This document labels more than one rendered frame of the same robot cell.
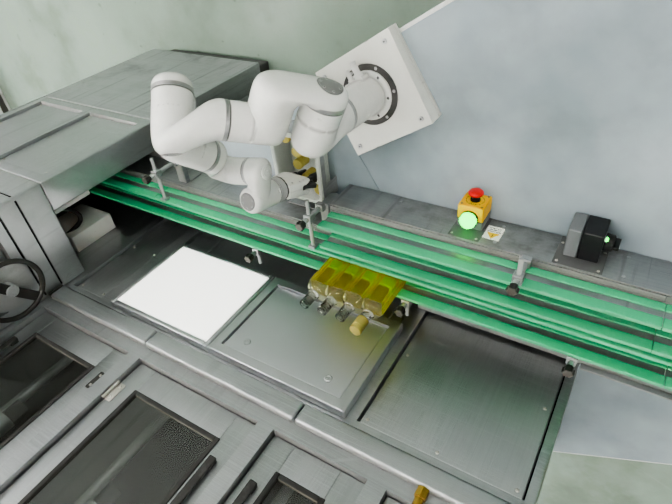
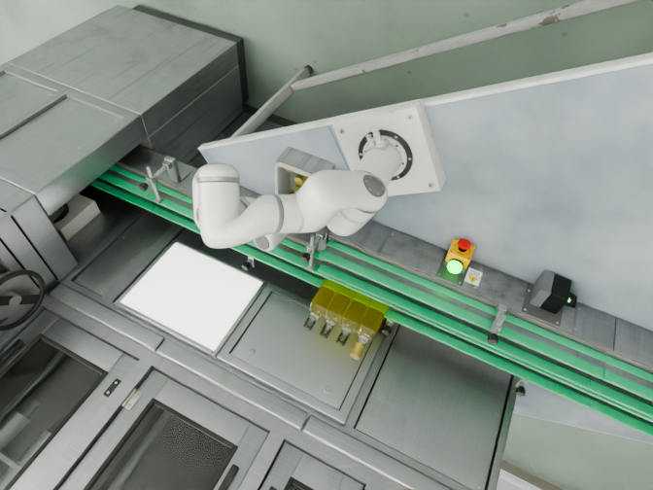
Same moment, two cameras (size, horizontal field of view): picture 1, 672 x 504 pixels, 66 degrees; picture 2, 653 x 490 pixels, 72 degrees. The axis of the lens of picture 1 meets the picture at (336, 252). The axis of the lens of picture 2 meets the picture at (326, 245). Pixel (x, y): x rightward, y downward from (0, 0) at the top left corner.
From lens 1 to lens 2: 51 cm
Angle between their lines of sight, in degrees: 16
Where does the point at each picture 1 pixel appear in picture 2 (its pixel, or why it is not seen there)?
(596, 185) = (567, 256)
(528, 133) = (521, 209)
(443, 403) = (420, 409)
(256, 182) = not seen: hidden behind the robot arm
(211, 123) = (265, 227)
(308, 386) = (312, 399)
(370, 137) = not seen: hidden behind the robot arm
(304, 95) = (355, 202)
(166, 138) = (222, 240)
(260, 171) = not seen: hidden behind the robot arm
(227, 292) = (225, 297)
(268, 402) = (278, 414)
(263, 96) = (318, 204)
